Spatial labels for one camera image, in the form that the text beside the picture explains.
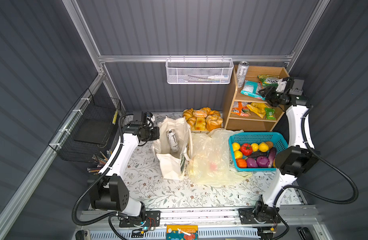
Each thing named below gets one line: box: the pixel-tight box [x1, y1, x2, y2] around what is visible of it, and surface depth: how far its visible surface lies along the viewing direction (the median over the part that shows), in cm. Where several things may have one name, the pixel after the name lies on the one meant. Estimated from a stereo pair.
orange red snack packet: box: [231, 101, 251, 117], surface depth 98 cm
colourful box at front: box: [166, 225, 199, 240], surface depth 71 cm
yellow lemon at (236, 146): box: [232, 142, 241, 152], surface depth 98 cm
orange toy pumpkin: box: [235, 158, 248, 168], surface depth 88 cm
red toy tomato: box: [240, 143, 253, 156], surface depth 95 cm
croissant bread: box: [182, 108, 197, 130], surface depth 115 cm
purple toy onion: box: [256, 156, 270, 168], surface depth 90 cm
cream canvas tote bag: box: [153, 116, 194, 181], surface depth 87 cm
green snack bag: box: [257, 74, 280, 88], surface depth 88 cm
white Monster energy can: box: [166, 129, 180, 152], surface depth 95 cm
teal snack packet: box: [240, 80, 266, 101], surface depth 88 cm
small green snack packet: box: [265, 107, 277, 120], surface depth 96 cm
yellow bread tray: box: [191, 127, 210, 134], surface depth 111 cm
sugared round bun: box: [193, 109, 208, 118], surface depth 113 cm
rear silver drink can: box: [236, 60, 250, 88], surface depth 84 cm
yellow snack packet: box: [246, 102, 269, 119], surface depth 98 cm
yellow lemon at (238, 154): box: [234, 150, 243, 159], surface depth 93 cm
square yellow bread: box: [195, 117, 206, 131], surface depth 110 cm
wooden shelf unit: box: [224, 65, 290, 132], surface depth 96 cm
